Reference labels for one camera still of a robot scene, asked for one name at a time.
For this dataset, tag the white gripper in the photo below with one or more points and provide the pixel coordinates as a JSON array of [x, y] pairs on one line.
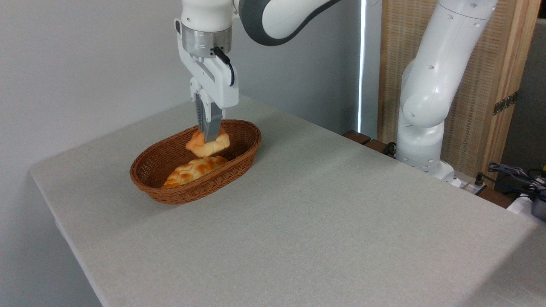
[[222, 87]]

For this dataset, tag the round knotted bread roll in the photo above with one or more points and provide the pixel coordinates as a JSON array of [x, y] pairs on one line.
[[204, 148]]

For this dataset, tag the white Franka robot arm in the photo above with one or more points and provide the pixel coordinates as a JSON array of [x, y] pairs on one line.
[[431, 85]]

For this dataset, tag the long braided bread loaf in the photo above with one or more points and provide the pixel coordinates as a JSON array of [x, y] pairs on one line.
[[192, 169]]

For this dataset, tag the brown wicker oval basket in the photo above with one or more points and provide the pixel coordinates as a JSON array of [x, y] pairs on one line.
[[170, 153]]

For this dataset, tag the metal screen hinge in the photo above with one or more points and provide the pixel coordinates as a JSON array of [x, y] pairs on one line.
[[505, 103]]

